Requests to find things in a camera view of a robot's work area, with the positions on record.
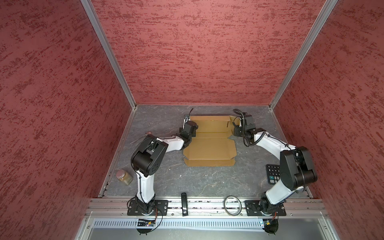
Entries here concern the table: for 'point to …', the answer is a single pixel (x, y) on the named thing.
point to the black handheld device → (184, 204)
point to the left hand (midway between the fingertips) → (189, 128)
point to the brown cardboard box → (211, 146)
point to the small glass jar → (124, 176)
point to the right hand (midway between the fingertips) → (236, 131)
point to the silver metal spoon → (147, 133)
